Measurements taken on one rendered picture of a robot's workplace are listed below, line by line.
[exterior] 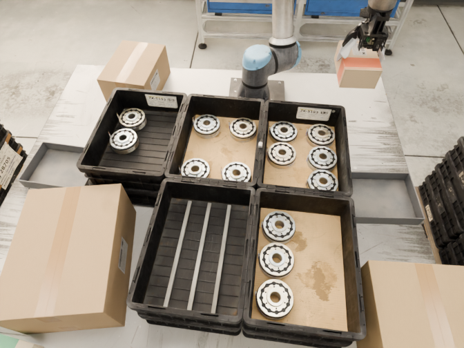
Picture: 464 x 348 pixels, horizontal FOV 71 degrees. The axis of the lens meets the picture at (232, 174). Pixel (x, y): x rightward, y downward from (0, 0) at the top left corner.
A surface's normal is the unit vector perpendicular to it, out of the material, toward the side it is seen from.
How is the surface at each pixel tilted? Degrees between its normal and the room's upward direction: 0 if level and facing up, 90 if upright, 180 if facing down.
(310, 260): 0
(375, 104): 0
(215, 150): 0
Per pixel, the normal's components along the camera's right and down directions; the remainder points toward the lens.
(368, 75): -0.07, 0.82
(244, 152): -0.01, -0.57
